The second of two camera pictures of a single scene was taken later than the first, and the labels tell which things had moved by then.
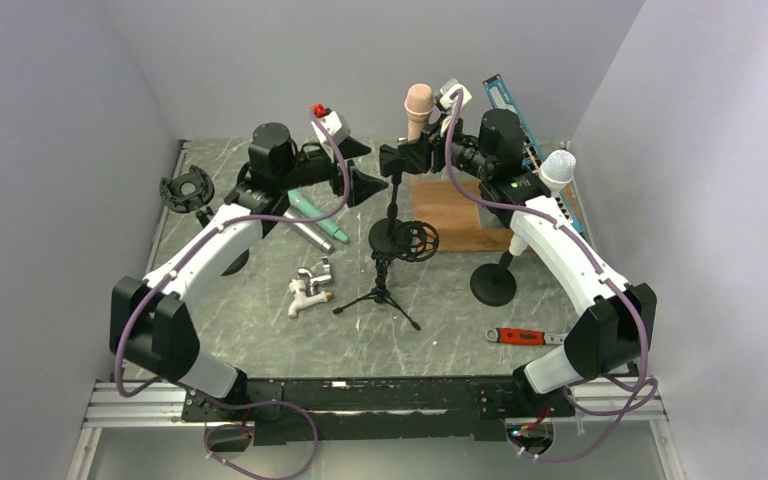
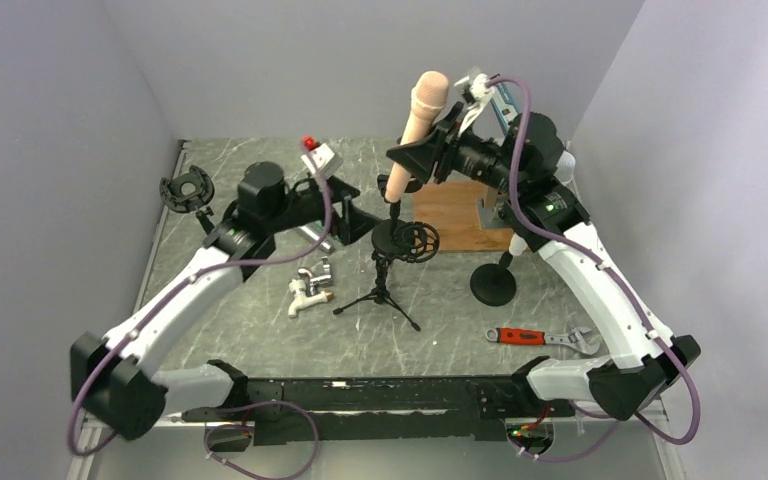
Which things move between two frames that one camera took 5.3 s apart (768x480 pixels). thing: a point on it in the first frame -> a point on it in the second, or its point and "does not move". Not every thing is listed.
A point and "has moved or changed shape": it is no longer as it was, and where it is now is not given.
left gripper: (360, 185) -> (354, 223)
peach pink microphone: (418, 105) has moved or changed shape
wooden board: (456, 217) does not move
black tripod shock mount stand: (418, 240) does not move
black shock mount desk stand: (171, 192) does not move
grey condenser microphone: (312, 230) does not move
